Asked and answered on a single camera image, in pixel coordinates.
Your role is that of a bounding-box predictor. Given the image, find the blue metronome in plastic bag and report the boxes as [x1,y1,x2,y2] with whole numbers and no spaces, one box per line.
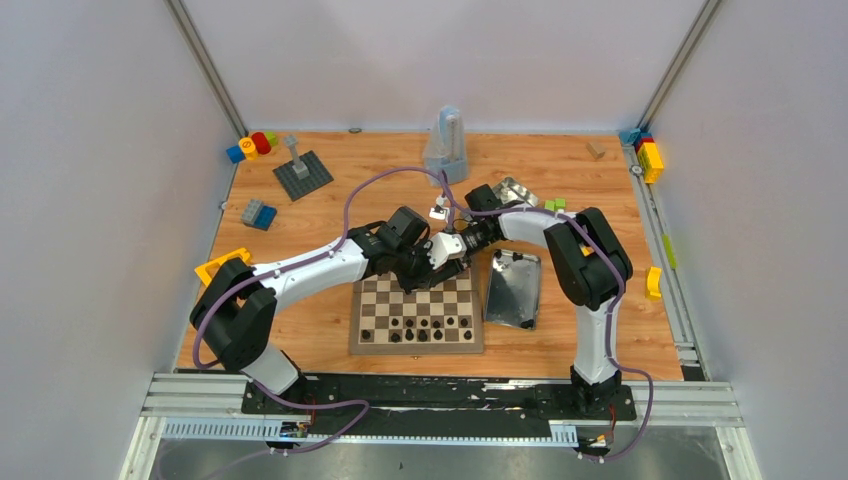
[422,105,470,186]

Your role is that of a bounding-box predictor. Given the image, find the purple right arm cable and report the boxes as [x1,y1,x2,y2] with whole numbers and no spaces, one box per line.
[437,170,656,463]

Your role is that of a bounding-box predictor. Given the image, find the gold tin with white pieces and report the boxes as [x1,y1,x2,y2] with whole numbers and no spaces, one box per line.
[492,177,539,207]

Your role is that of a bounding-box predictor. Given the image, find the green toy block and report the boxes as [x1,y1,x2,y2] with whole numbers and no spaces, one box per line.
[544,198,567,213]

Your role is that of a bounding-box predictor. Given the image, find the small wooden block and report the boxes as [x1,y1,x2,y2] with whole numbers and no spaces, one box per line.
[586,141,606,160]

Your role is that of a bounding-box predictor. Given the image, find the wooden chess board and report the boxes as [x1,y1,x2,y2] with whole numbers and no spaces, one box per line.
[349,267,484,356]

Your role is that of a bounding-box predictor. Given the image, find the red round toy block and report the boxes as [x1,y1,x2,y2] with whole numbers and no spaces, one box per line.
[251,131,272,156]

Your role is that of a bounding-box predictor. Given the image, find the silver tin lid black pieces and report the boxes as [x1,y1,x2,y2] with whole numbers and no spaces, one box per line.
[483,249,542,331]

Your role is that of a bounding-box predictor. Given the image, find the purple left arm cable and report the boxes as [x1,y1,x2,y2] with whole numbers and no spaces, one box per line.
[192,165,458,455]

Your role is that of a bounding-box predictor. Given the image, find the stacked colourful blocks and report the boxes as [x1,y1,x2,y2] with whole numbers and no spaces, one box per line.
[618,129,664,184]

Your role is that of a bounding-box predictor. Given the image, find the dark grey lego plate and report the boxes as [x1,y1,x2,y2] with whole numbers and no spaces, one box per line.
[272,134,334,202]

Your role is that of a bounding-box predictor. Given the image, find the grey blue lego brick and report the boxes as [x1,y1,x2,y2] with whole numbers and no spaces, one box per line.
[240,199,277,231]

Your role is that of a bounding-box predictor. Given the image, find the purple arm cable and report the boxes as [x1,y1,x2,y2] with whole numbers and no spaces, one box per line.
[192,165,458,455]
[437,170,656,463]

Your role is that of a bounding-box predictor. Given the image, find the blue toy block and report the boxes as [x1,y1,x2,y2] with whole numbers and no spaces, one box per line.
[226,145,246,164]

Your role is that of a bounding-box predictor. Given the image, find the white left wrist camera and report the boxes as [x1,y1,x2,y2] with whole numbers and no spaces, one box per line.
[427,232,467,269]

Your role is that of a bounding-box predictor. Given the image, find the orange toy block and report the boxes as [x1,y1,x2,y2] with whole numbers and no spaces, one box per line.
[194,247,252,287]

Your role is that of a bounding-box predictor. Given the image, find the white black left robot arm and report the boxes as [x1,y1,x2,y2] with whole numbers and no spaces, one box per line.
[189,207,468,413]

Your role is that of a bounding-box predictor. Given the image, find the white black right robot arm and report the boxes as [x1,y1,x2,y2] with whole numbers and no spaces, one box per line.
[465,184,633,418]

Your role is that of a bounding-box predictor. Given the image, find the yellow round toy block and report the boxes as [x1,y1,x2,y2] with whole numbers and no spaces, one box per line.
[238,137,259,160]

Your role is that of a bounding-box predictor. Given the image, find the yellow curved toy block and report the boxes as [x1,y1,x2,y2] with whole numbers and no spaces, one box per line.
[645,266,663,300]

